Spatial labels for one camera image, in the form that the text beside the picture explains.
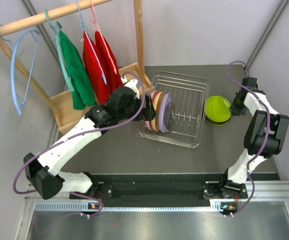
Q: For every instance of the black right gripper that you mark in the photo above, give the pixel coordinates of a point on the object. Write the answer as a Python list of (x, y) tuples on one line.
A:
[(236, 111)]

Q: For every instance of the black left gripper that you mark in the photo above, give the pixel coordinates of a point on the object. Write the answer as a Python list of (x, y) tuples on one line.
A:
[(148, 113)]

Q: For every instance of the pink plastic plate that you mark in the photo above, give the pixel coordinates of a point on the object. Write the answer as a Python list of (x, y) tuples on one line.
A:
[(148, 123)]

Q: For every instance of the yellow plastic plate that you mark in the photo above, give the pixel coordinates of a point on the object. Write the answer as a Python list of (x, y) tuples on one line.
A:
[(156, 104)]

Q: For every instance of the purple plastic plate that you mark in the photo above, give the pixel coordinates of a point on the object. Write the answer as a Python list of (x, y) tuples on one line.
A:
[(162, 115)]

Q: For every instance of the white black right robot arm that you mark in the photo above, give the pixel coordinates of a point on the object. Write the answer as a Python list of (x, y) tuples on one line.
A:
[(264, 137)]

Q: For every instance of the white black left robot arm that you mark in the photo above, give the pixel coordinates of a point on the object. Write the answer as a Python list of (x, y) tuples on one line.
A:
[(44, 173)]

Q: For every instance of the wooden clothes rack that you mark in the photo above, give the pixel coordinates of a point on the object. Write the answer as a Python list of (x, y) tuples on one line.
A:
[(65, 116)]

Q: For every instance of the dark plate under green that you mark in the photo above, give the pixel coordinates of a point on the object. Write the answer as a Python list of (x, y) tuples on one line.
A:
[(218, 117)]

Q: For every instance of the red shirt right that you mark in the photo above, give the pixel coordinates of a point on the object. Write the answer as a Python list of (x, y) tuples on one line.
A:
[(113, 80)]

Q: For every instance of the red shirt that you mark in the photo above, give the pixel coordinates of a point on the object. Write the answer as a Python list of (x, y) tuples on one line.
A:
[(96, 82), (113, 80)]

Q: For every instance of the red shirt left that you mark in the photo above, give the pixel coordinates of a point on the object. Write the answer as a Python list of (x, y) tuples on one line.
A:
[(96, 82)]

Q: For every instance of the green shirt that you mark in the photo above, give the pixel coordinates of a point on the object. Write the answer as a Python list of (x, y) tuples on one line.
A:
[(83, 95)]

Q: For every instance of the pink hanger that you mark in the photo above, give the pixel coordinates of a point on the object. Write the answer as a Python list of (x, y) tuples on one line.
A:
[(97, 28)]

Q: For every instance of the teal hanger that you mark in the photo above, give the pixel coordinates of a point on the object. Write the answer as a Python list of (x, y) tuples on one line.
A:
[(56, 30)]

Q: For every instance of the light blue empty hanger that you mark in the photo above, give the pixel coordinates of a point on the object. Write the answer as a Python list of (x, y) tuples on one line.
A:
[(19, 99)]

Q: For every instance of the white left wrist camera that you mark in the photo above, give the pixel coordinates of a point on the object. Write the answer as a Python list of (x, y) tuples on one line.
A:
[(133, 84)]

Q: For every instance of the metal wire dish rack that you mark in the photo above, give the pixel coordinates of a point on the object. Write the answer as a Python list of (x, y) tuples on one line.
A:
[(188, 94)]

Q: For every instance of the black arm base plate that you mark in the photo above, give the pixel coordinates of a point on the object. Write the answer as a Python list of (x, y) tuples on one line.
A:
[(197, 190)]

